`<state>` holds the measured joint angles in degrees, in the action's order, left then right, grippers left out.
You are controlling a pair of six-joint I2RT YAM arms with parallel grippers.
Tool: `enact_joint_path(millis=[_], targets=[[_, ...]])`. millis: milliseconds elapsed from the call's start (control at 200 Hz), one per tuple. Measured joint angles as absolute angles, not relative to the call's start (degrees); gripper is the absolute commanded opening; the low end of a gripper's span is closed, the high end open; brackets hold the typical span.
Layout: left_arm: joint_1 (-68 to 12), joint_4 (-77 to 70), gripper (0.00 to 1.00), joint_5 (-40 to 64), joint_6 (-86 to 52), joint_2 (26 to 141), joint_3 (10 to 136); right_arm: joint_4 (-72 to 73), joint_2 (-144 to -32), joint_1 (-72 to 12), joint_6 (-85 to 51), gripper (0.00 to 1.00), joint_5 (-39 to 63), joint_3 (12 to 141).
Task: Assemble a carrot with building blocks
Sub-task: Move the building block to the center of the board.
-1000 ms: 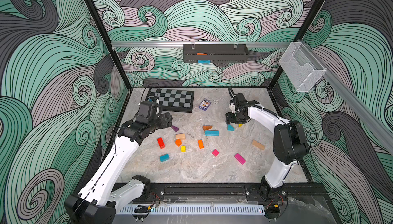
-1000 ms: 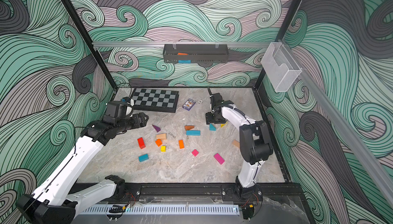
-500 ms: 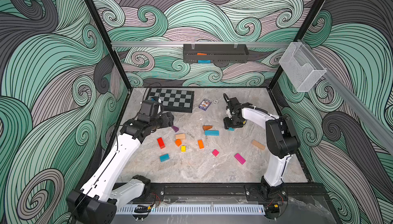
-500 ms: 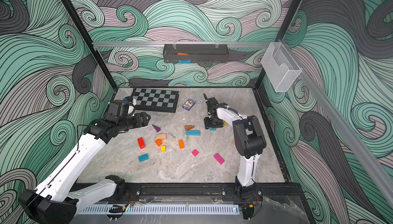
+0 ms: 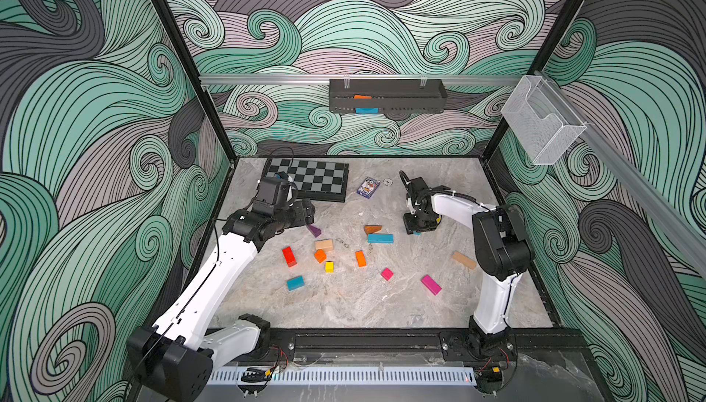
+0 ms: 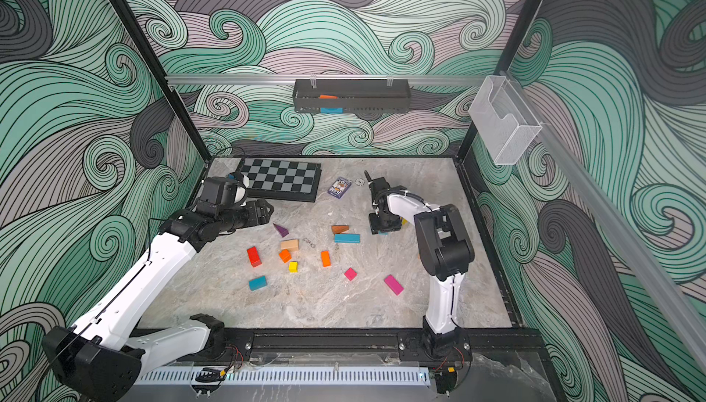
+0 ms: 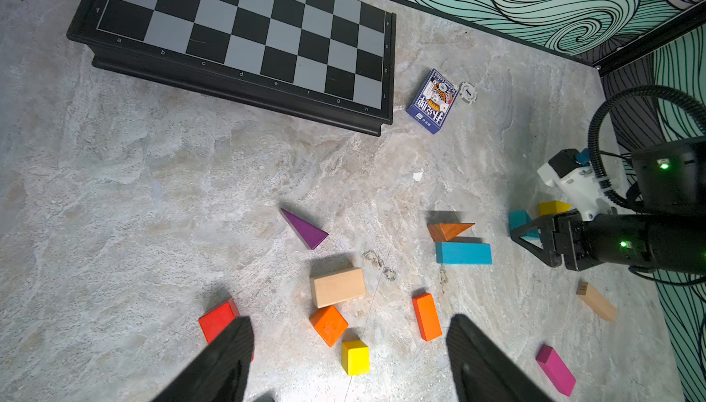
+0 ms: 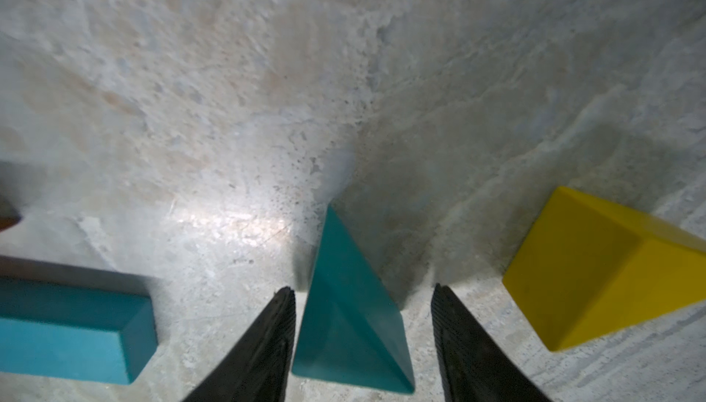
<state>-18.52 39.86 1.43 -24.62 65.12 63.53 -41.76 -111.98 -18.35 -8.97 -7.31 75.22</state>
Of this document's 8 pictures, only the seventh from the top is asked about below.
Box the magenta long block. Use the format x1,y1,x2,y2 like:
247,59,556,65
536,344,577,396

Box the small metal chain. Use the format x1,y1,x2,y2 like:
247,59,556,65
363,250,398,282

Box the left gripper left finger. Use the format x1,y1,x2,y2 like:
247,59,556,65
154,317,255,401

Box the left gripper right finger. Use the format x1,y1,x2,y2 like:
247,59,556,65
446,314,550,401

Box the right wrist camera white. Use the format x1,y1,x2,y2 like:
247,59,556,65
537,148,617,221

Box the orange cube block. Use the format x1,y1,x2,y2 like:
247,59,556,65
310,306,349,348

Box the black grey chessboard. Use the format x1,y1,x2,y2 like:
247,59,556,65
67,0,396,136

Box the teal triangle block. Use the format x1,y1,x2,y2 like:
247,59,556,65
509,210,541,241

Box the red rectangular block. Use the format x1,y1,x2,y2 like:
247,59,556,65
199,297,241,344

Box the orange rectangular block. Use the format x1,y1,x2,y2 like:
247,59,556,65
412,293,443,341

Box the orange triangle block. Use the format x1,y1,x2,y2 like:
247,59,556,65
428,223,474,242

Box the yellow cube block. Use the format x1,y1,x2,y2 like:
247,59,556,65
342,340,371,376

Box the natural wood long block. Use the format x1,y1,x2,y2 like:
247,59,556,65
577,282,617,322

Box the purple triangle block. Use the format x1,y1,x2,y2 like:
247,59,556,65
281,208,329,251

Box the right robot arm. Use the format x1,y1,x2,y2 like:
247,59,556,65
509,85,705,287

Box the blue playing card box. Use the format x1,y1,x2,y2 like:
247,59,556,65
406,69,458,135

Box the yellow block near gripper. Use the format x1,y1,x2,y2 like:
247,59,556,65
539,200,573,216

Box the white poker chip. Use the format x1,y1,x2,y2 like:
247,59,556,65
458,82,478,104

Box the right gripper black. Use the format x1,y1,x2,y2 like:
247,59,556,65
510,212,651,270

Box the teal long block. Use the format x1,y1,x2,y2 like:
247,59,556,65
436,242,493,265

